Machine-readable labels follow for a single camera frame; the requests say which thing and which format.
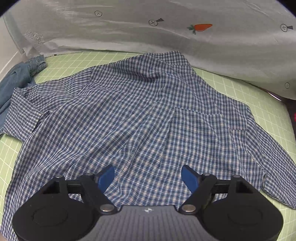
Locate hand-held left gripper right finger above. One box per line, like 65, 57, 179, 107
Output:
177, 165, 258, 214

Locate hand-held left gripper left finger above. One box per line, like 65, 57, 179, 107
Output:
43, 165, 118, 214

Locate blue plaid shirt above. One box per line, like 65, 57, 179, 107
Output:
2, 51, 296, 241
0, 50, 296, 241

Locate dark object with red light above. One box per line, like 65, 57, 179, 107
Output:
268, 91, 296, 124

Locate blue denim jeans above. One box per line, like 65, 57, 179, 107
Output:
0, 55, 47, 135

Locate grey carrot printed sheet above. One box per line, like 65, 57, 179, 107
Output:
0, 0, 296, 100

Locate white board panel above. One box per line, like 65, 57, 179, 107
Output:
0, 50, 25, 82

